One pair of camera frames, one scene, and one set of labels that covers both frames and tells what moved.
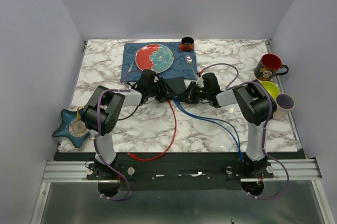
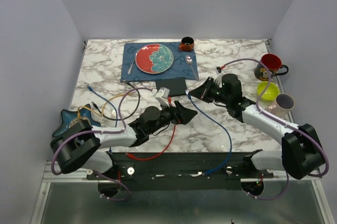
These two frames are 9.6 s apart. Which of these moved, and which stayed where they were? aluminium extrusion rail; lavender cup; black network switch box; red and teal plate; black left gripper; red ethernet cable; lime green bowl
Moved: black left gripper
Stayed: red ethernet cable; black network switch box; aluminium extrusion rail; red and teal plate; lime green bowl; lavender cup
